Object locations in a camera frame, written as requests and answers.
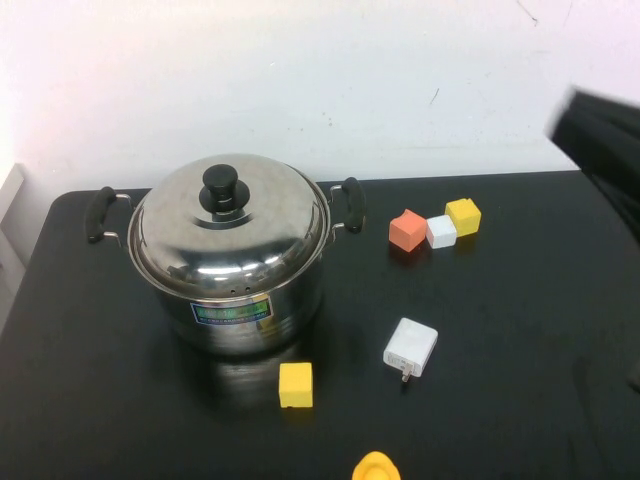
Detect steel lid with black knob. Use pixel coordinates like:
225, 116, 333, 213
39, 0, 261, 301
127, 153, 331, 296

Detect orange foam cube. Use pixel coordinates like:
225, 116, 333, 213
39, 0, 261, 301
389, 208, 429, 252

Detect white foam cube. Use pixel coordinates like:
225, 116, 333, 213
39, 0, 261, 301
425, 215, 460, 250

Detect white power adapter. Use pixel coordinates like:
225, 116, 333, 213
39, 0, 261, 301
382, 317, 440, 385

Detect yellow foam cube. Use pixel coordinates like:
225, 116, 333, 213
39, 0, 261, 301
445, 198, 483, 238
278, 362, 315, 410

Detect yellow plastic toy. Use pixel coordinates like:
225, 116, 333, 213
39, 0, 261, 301
352, 451, 401, 480

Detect stainless steel pot black handles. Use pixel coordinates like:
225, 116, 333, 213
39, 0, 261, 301
85, 155, 368, 357

